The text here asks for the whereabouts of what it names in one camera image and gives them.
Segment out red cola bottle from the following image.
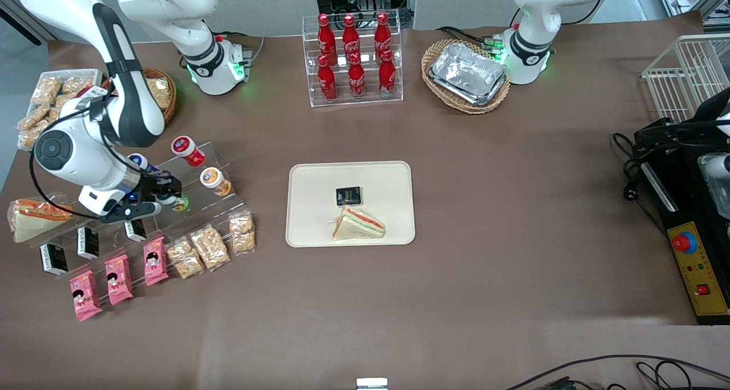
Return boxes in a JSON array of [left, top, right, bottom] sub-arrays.
[[318, 55, 338, 103], [342, 14, 361, 64], [379, 50, 397, 97], [348, 52, 367, 100], [374, 12, 393, 62], [318, 14, 337, 66]]

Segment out white arm base cable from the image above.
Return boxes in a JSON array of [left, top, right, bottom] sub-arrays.
[[242, 32, 266, 67]]

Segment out brown wicker basket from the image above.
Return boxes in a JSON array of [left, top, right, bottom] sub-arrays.
[[102, 66, 178, 127]]

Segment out clear acrylic stepped stand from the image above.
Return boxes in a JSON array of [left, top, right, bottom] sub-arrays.
[[29, 142, 254, 277]]

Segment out aluminium foil tray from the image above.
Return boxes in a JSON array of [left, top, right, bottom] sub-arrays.
[[429, 42, 508, 101], [431, 78, 508, 107]]

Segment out looped black floor cable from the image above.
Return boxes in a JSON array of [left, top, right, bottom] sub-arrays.
[[636, 360, 730, 390]]

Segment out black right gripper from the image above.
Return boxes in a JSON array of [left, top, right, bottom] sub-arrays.
[[123, 172, 184, 208]]

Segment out light wicker basket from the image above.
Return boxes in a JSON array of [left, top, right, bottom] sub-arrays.
[[421, 39, 512, 115]]

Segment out clear acrylic bottle rack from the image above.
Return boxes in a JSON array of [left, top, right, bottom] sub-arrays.
[[302, 9, 404, 108]]

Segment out black sealing machine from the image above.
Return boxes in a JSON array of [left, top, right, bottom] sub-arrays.
[[638, 142, 730, 326]]

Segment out orange gum bottle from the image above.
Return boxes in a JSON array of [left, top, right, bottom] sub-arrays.
[[200, 166, 233, 198]]

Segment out green gum bottle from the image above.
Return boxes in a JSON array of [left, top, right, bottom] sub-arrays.
[[160, 193, 190, 213]]

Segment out black power cable with plug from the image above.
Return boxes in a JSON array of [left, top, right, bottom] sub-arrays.
[[613, 132, 669, 234]]

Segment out wrapped triangle sandwich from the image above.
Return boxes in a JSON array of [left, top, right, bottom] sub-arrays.
[[332, 206, 386, 241], [7, 198, 74, 244]]

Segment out red cookie box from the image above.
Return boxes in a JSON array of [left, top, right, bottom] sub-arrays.
[[74, 85, 112, 109]]

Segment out white rectangular snack tray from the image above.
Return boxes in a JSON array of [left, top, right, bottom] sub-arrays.
[[17, 68, 104, 152]]

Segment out clear plastic container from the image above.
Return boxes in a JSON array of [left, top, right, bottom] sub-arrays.
[[698, 153, 730, 220]]

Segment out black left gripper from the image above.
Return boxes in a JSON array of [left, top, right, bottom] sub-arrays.
[[633, 87, 730, 152]]

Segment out white wire basket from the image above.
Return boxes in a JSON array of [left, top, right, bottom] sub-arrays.
[[642, 34, 730, 124]]

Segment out long black floor cable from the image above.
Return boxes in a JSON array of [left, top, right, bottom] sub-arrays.
[[505, 354, 730, 390]]

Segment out red emergency stop button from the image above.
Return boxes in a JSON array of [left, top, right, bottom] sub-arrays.
[[672, 231, 698, 255]]

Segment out black arm base cables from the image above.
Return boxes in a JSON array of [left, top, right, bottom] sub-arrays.
[[437, 25, 517, 53]]

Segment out yellow control panel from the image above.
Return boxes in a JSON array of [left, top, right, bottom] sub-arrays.
[[667, 221, 730, 317]]

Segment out clear rice cracker pack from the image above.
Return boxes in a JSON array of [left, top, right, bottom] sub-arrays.
[[228, 210, 256, 255], [165, 237, 205, 281], [61, 76, 95, 95], [189, 224, 232, 273], [50, 94, 78, 123], [17, 105, 50, 132], [146, 78, 172, 111], [31, 76, 62, 107], [19, 120, 52, 149]]

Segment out blue gum bottle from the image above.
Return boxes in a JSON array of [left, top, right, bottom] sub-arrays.
[[128, 153, 161, 177]]

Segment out red gum bottle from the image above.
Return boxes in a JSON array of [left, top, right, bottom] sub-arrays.
[[171, 135, 206, 168]]

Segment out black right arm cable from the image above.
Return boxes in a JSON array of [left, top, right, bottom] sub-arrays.
[[27, 100, 144, 221]]

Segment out pink snack packet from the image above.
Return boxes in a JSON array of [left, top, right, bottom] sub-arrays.
[[143, 236, 170, 287], [104, 253, 134, 307], [70, 269, 104, 323]]

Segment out cream plastic tray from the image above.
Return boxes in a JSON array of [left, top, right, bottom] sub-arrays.
[[285, 161, 416, 248]]

